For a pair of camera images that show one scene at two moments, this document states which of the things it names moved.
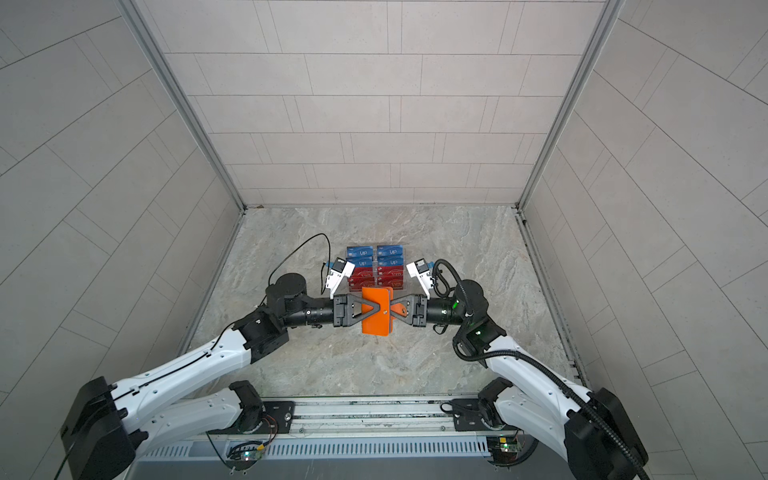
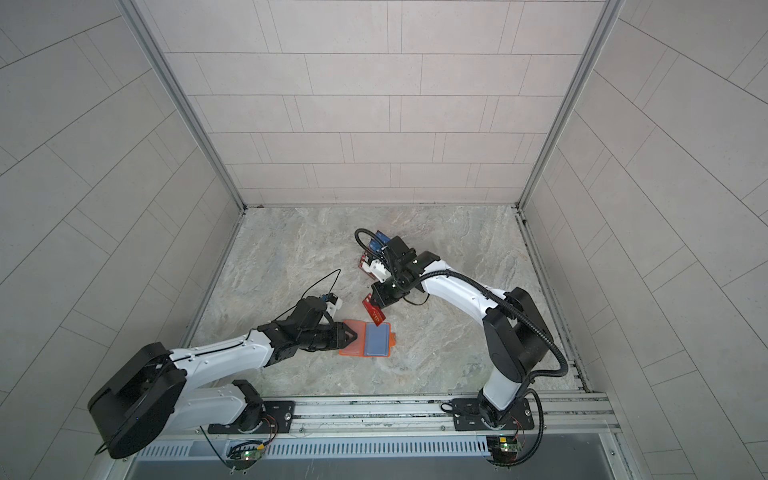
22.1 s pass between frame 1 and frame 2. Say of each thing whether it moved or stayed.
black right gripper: moved
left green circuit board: stayed
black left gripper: moved
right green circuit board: stayed
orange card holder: moved
